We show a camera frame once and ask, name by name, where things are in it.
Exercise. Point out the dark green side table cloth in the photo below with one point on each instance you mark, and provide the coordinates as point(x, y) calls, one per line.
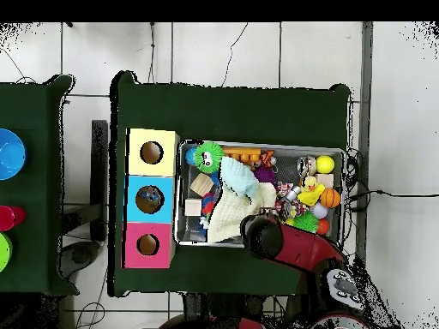
point(31, 192)

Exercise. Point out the wooden box with three holes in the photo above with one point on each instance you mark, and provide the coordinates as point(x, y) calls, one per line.
point(164, 164)

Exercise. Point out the orange toy brick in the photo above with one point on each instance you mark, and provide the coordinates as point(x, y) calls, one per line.
point(241, 153)

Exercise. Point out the red toy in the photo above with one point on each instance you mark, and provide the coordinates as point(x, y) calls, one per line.
point(10, 218)

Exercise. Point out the grey rounded base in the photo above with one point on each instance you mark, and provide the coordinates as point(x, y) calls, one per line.
point(80, 257)

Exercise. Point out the purple spiky ball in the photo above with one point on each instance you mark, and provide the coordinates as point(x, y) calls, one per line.
point(264, 174)

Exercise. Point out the black robot stand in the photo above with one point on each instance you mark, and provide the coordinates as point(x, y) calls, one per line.
point(219, 305)

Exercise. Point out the blue bowl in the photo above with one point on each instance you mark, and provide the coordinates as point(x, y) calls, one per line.
point(10, 154)

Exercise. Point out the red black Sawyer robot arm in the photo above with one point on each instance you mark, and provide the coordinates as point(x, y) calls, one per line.
point(301, 250)

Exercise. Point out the cream waffle cloth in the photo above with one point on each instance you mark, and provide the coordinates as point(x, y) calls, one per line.
point(233, 212)

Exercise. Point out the shallow clear mesh bin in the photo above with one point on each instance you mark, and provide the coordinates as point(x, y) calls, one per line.
point(185, 233)

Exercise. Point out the yellow ball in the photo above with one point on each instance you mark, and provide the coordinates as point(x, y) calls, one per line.
point(324, 164)

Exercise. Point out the small orange basketball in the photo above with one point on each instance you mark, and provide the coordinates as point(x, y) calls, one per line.
point(330, 198)

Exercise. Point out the clear plastic bottle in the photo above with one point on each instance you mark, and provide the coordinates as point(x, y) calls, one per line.
point(150, 196)

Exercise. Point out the small green puffer ball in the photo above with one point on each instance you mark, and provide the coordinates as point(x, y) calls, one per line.
point(305, 222)

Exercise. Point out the light blue waffle cloth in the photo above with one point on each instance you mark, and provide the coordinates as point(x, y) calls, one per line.
point(238, 178)

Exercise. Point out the yellow rubber duck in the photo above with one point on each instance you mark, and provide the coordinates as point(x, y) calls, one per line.
point(310, 192)

